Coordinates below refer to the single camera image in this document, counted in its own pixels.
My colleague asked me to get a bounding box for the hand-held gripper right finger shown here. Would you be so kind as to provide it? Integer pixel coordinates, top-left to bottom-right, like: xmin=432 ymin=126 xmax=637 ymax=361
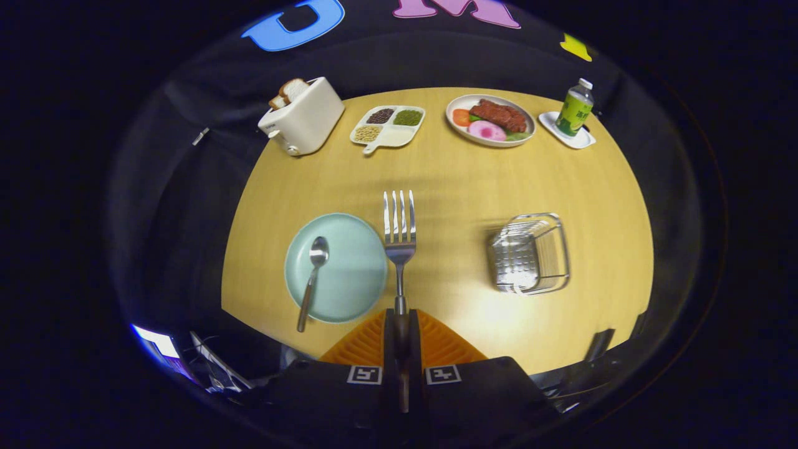
xmin=406 ymin=309 xmax=562 ymax=449

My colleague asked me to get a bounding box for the pink ham slice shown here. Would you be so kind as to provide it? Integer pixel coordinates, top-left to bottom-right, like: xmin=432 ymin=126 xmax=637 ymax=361
xmin=468 ymin=120 xmax=507 ymax=142

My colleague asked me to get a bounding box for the brown meat cutlet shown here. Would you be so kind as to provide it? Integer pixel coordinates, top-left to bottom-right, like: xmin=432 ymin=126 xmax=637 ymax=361
xmin=469 ymin=99 xmax=528 ymax=133

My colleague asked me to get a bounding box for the large toast bread slice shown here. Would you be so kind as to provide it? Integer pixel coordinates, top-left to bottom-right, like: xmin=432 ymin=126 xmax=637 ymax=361
xmin=279 ymin=78 xmax=310 ymax=104

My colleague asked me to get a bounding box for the green label drink bottle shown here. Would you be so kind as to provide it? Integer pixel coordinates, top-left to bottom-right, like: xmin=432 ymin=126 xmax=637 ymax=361
xmin=555 ymin=78 xmax=595 ymax=138

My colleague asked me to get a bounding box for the black backdrop cloth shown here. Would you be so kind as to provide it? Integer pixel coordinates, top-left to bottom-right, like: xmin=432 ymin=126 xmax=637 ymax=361
xmin=106 ymin=0 xmax=705 ymax=387

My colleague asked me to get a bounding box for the white divided snack dish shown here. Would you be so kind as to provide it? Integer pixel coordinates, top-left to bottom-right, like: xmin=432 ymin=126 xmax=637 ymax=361
xmin=350 ymin=105 xmax=426 ymax=155

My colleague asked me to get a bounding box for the white square coaster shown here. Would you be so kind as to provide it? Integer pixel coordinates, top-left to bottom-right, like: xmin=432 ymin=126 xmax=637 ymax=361
xmin=539 ymin=111 xmax=597 ymax=150

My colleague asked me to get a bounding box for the bright screen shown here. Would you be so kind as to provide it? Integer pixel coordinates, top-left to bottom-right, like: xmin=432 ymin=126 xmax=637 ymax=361
xmin=132 ymin=324 xmax=181 ymax=360

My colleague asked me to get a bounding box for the silver spoon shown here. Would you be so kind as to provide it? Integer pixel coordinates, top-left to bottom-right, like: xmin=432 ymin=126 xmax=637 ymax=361
xmin=297 ymin=236 xmax=329 ymax=333

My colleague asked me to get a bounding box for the light blue plate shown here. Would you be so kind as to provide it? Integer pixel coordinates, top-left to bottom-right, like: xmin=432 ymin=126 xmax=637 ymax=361
xmin=284 ymin=213 xmax=389 ymax=324

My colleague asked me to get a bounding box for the metal mesh utensil basket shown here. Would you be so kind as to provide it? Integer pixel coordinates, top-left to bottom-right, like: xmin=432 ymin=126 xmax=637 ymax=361
xmin=487 ymin=213 xmax=571 ymax=296

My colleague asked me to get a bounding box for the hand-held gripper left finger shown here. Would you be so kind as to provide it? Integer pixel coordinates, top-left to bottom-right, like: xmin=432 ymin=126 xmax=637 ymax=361
xmin=252 ymin=309 xmax=403 ymax=449

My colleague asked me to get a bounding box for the white toaster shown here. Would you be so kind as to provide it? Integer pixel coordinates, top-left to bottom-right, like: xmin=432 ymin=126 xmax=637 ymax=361
xmin=257 ymin=77 xmax=345 ymax=157

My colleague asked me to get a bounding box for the silver fork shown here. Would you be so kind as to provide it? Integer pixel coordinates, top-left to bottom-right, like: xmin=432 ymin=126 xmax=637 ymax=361
xmin=382 ymin=190 xmax=417 ymax=413

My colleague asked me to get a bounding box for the white plate with food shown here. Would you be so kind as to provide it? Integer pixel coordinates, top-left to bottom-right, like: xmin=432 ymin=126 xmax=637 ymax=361
xmin=445 ymin=94 xmax=537 ymax=148

